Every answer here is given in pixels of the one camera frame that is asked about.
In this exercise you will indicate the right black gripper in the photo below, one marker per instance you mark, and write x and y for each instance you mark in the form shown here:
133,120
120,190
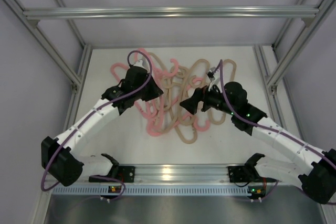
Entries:
200,99

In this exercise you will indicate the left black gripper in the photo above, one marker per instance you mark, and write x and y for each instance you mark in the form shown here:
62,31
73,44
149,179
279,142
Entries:
147,91

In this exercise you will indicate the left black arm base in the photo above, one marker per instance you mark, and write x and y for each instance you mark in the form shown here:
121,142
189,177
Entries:
118,172

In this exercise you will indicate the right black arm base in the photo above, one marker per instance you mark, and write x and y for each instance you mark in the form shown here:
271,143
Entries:
245,173

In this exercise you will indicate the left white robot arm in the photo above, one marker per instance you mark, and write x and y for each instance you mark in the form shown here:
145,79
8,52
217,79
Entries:
61,156

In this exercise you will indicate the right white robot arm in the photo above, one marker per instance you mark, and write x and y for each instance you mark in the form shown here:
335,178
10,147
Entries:
309,168

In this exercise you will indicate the beige hanger far left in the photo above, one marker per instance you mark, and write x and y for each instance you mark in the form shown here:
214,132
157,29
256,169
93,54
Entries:
164,102

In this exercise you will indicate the beige hanger bottom centre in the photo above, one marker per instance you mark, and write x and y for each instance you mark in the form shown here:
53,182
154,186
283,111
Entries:
186,130

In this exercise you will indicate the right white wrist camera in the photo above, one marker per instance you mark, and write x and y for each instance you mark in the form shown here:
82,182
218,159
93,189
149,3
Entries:
214,78

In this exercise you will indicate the aluminium hanging rail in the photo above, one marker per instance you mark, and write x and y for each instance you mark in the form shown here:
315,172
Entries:
294,11

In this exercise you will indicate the front aluminium rail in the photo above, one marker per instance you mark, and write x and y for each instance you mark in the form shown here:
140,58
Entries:
162,174

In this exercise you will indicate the grey slotted cable duct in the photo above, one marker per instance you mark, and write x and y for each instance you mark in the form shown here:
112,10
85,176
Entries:
158,190

